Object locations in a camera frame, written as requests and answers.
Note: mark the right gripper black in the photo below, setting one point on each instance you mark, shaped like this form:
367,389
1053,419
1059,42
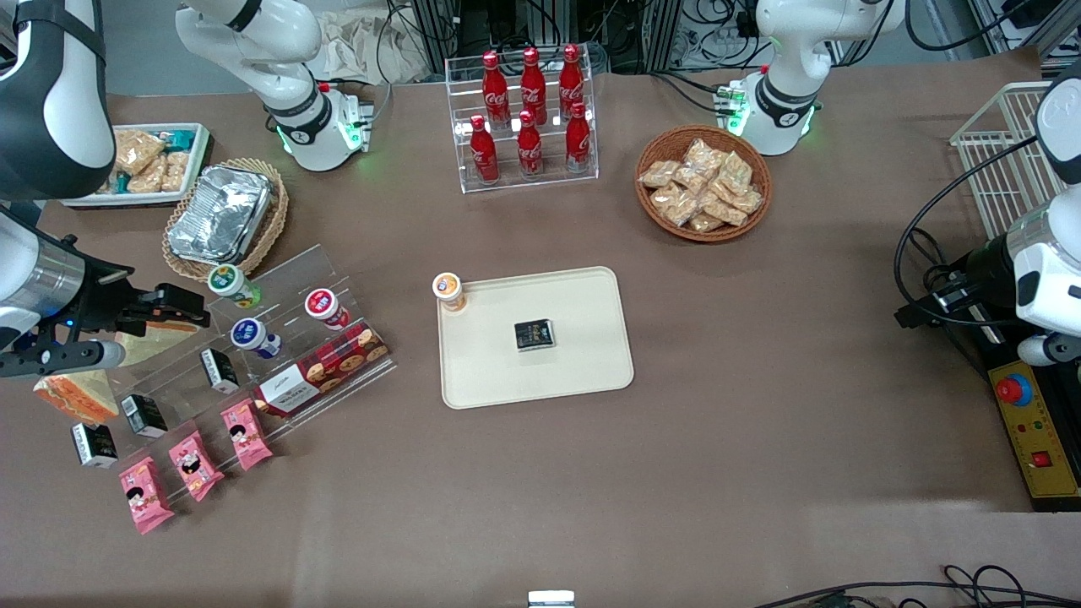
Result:
108,302

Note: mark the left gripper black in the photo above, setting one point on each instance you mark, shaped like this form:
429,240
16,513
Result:
982,268

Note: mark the triangle sandwich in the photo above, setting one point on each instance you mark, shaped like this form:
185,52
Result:
156,342
80,397

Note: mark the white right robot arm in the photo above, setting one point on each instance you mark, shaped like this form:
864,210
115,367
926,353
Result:
51,127

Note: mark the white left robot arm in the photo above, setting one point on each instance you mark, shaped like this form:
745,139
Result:
785,84

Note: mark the white rectangular snack tray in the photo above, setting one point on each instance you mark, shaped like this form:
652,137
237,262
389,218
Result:
84,199

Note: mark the beige plastic serving tray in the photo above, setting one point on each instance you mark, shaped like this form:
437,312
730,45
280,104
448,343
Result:
583,371

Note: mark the green lid drink cup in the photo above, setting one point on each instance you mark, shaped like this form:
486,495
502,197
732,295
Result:
226,279

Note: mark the small black carton box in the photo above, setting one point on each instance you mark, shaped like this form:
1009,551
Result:
535,335
143,415
95,445
220,370

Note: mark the blue lid drink cup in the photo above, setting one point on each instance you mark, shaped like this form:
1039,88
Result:
248,333

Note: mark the clear acrylic tiered stand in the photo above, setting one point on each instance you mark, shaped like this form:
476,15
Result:
279,283

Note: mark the aluminium foil container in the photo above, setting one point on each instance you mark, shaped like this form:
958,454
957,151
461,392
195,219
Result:
220,211

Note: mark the oval wicker basket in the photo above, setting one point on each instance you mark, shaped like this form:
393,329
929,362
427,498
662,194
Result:
274,228

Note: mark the tan snack packet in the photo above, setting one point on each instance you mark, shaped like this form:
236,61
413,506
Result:
176,171
676,205
706,223
691,179
139,150
659,173
148,179
735,173
746,201
725,211
703,154

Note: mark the pink snack pack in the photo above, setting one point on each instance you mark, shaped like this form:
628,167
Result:
195,466
145,496
246,435

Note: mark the teal snack packet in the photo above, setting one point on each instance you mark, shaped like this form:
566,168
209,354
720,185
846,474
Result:
179,138
122,182

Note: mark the red lid drink cup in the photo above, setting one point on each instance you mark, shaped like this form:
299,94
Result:
321,302

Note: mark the red cookie box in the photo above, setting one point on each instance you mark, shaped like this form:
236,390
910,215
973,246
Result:
325,367

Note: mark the yellow black control box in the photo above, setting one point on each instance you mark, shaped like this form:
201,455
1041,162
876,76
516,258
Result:
1034,439

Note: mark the orange lid drink cup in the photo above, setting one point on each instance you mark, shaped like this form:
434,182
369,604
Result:
448,287

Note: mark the round wicker basket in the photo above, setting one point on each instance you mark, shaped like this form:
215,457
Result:
654,219

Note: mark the white crumpled cloth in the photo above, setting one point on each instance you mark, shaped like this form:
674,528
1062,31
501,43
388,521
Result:
355,51

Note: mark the red cola bottle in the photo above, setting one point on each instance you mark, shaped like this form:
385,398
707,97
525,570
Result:
484,152
495,89
578,139
571,80
529,148
533,84

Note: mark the aluminium equipment rack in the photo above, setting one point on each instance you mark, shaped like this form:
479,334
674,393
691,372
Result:
439,25

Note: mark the clear acrylic bottle rack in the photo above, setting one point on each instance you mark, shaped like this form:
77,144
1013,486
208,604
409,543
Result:
549,181

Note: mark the small white device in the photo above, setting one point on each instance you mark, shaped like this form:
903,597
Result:
551,599

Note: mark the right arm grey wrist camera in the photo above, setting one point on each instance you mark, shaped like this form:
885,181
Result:
76,355

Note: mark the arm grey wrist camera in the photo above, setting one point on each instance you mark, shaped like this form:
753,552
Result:
1047,350
76,355

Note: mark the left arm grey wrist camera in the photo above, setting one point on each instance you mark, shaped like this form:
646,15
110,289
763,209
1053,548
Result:
1047,350

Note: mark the aluminium frame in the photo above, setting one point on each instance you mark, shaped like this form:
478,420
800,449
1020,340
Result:
1056,25

